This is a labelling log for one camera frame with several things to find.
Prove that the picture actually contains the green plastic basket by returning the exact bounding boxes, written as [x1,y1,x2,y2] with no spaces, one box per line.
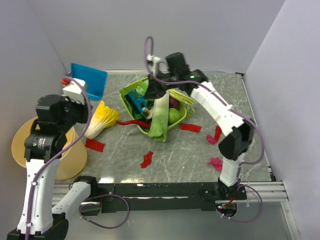
[119,77,189,130]

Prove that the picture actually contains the green round fruit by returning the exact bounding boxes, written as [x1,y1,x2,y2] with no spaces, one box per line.
[168,108,181,126]

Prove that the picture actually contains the blue hand brush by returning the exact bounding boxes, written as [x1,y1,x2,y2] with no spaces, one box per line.
[124,90,148,114]

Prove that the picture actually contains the beige plastic bucket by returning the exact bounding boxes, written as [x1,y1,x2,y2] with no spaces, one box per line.
[11,118,88,180]

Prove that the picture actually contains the red paper strip right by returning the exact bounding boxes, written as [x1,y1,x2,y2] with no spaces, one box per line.
[179,123,202,133]

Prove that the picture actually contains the purple onion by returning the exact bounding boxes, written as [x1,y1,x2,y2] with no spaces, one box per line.
[169,96,180,110]

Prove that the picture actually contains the pink paper scrap middle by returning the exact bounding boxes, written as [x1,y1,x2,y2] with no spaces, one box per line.
[206,134,217,145]

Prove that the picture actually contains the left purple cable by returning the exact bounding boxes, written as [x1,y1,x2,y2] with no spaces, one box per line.
[24,74,131,238]

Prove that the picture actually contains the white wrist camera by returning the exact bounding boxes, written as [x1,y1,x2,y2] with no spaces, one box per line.
[146,54,164,75]
[60,77,87,105]

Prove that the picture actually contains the beige mushroom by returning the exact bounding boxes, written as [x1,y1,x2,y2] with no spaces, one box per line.
[142,107,153,120]

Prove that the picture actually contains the red paper strip left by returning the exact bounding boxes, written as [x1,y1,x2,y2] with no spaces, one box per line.
[85,138,105,152]

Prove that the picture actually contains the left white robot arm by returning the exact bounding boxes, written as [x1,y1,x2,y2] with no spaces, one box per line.
[6,93,99,240]

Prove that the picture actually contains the red crumpled paper centre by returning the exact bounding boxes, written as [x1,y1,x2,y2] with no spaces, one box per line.
[140,151,154,169]

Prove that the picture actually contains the red chili pepper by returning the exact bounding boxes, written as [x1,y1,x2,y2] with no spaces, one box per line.
[115,120,151,129]

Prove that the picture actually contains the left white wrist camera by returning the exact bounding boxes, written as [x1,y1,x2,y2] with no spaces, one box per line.
[60,77,87,105]

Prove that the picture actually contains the yellow napa cabbage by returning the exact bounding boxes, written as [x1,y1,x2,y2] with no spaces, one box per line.
[84,100,120,140]

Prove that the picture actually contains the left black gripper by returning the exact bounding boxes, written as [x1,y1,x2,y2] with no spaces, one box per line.
[57,93,93,132]

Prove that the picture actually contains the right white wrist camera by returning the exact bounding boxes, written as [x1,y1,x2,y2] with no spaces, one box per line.
[146,54,164,75]

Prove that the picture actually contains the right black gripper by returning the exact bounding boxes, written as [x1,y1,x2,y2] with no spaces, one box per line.
[143,70,178,100]

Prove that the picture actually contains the green onion stalks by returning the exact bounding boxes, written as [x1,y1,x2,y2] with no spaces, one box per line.
[168,89,196,112]

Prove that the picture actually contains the red paper strip vertical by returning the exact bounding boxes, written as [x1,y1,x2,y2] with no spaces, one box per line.
[214,125,222,143]

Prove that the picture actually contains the black base frame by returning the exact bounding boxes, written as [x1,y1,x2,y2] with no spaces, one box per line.
[83,182,247,213]

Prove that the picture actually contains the long green white cabbage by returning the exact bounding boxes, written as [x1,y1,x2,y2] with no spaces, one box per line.
[148,92,170,143]

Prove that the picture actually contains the green leafy lettuce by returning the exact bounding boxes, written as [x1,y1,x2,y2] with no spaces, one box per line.
[119,77,154,123]

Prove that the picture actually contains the blue dustpan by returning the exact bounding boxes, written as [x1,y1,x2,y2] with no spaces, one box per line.
[70,63,108,101]

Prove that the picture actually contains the pink paper scrap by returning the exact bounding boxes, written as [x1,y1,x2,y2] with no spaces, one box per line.
[206,134,217,145]
[205,157,223,172]

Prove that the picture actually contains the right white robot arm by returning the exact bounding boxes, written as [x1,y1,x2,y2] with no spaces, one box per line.
[145,52,254,199]

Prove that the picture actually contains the red paper strip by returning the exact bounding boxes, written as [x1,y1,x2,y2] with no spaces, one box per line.
[179,123,202,133]
[85,138,105,152]

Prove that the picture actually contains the pink paper scrap lower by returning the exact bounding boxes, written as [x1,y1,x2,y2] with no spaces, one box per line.
[205,157,223,172]

